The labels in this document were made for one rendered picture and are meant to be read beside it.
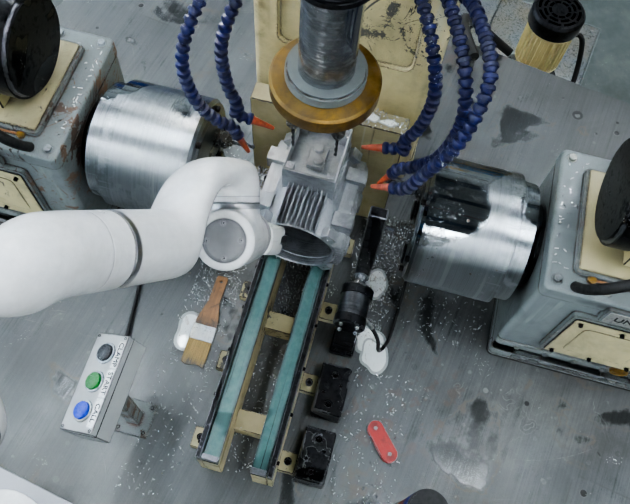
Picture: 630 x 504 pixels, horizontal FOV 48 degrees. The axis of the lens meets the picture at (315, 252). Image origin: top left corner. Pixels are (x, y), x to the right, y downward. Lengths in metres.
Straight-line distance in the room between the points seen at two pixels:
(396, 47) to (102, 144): 0.56
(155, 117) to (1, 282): 0.67
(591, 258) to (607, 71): 1.97
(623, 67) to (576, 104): 1.30
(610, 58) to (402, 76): 1.92
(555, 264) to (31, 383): 1.03
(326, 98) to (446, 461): 0.76
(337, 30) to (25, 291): 0.54
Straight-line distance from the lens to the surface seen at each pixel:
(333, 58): 1.05
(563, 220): 1.30
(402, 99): 1.44
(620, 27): 3.35
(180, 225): 0.86
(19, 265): 0.71
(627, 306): 1.27
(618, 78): 3.17
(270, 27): 1.38
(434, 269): 1.28
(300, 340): 1.37
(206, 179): 0.92
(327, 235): 1.27
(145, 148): 1.31
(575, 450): 1.56
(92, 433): 1.20
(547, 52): 2.27
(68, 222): 0.74
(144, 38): 1.93
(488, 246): 1.26
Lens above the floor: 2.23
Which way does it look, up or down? 65 degrees down
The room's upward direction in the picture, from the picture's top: 6 degrees clockwise
